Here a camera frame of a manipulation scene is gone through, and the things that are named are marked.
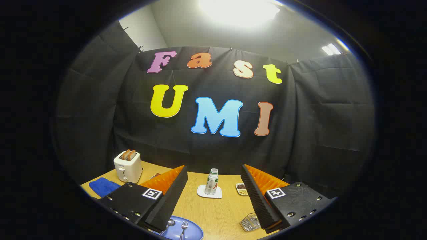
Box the blue round plate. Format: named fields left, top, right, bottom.
left=160, top=216, right=204, bottom=240

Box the large ceiling light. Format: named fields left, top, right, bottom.
left=200, top=0, right=281, bottom=27

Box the white square coaster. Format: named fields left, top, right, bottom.
left=197, top=184, right=223, bottom=199

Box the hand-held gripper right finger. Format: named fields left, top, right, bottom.
left=241, top=164, right=338, bottom=234

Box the white and green bottle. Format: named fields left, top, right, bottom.
left=205, top=168, right=219, bottom=195

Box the blue folded towel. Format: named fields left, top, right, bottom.
left=89, top=177, right=121, bottom=198

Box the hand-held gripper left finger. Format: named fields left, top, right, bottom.
left=99, top=165, right=188, bottom=234

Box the white toaster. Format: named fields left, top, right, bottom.
left=113, top=151, right=143, bottom=184

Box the small ceiling light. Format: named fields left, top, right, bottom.
left=321, top=43, right=341, bottom=56

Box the metal wire basket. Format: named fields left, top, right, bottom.
left=240, top=213, right=261, bottom=232

